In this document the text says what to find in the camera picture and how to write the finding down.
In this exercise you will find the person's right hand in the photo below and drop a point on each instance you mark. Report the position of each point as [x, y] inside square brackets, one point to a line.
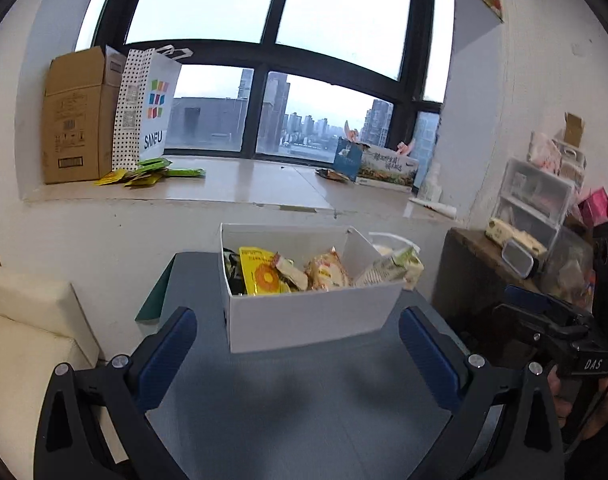
[581, 405]

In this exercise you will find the green snack packets on sill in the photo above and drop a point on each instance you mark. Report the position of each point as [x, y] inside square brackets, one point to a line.
[148, 173]

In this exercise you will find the cream leather sofa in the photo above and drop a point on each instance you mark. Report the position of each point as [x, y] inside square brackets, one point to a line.
[42, 324]

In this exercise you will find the round cracker packet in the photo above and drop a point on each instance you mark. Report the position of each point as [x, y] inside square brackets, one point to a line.
[326, 272]

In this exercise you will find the white SANFU paper bag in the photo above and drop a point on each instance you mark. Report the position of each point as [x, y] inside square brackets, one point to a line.
[145, 100]

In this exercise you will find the white bottle on sill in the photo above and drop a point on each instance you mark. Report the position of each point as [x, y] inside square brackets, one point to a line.
[430, 190]

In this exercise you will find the black foil snack packet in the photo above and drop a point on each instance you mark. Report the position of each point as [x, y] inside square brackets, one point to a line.
[233, 272]

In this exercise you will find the dark wooden side shelf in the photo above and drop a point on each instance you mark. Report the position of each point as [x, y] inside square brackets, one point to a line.
[472, 274]

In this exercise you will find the clear plastic drawer unit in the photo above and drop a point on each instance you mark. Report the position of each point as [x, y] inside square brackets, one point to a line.
[533, 201]

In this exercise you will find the cream seaweed snack bag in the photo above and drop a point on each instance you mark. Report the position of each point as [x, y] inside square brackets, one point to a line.
[400, 265]

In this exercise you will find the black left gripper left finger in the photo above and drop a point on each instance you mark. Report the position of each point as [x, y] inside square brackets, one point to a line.
[93, 423]

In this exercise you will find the white cardboard storage box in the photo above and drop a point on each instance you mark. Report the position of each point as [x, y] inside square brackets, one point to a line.
[271, 322]

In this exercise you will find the yellow tissue pack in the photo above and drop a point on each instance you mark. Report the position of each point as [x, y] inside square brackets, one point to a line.
[388, 242]

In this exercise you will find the white black alarm clock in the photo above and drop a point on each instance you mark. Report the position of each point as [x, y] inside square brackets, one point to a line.
[519, 260]

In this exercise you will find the brown cardboard box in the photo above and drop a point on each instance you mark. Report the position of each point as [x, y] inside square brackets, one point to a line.
[81, 93]

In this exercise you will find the brown patterned cookie packet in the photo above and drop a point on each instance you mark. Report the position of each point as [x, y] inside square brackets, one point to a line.
[294, 276]

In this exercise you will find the yellow snack bag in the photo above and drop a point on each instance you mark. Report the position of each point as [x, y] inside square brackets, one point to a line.
[259, 273]

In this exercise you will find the pink gift box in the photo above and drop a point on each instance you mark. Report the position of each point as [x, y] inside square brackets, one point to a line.
[594, 208]

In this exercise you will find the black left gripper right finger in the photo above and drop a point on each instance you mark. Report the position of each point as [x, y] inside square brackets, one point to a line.
[502, 423]

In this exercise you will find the printed long box on sill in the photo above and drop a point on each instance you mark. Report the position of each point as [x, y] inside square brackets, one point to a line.
[386, 168]

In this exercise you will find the blue small box on sill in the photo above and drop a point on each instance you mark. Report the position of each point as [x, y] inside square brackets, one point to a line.
[347, 159]

